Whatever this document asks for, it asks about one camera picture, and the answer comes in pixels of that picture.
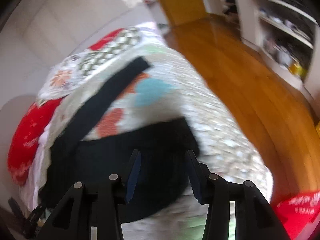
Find long red bolster pillow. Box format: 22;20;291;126
7;99;62;186

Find white glossy wardrobe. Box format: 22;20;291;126
0;0;161;63

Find floral white pillow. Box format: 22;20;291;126
36;50;88;103

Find white tv shelf unit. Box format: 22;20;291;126
235;0;319;113

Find black pants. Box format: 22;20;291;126
39;57;200;223

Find green cloud pattern pillow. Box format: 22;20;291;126
78;27;142;77

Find red cloth on floor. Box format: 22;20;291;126
272;191;319;239

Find heart patterned quilted bedspread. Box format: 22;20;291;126
19;43;275;240

